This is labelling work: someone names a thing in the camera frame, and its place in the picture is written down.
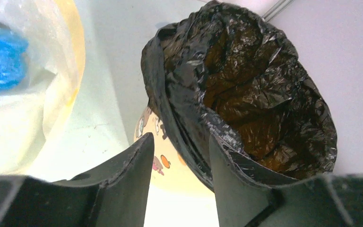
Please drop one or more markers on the black trash bag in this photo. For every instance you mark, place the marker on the black trash bag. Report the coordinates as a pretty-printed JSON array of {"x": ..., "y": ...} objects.
[{"x": 226, "y": 72}]

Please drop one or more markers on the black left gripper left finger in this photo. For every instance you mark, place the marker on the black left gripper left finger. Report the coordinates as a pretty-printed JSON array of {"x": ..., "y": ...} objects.
[{"x": 112, "y": 194}]

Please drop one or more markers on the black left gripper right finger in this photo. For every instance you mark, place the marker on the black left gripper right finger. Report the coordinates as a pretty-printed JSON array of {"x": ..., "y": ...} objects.
[{"x": 250, "y": 195}]

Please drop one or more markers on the right aluminium frame post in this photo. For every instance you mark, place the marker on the right aluminium frame post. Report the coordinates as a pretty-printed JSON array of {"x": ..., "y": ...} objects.
[{"x": 276, "y": 9}]

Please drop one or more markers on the clear plastic bag yellow rim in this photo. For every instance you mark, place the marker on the clear plastic bag yellow rim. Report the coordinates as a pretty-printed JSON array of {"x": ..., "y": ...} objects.
[{"x": 33, "y": 113}]

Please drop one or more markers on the cream yellow trash bin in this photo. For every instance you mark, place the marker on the cream yellow trash bin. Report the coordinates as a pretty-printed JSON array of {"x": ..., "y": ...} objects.
[{"x": 169, "y": 171}]

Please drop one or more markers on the blue trash bag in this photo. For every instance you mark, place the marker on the blue trash bag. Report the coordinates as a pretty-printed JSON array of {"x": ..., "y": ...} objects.
[{"x": 12, "y": 62}]

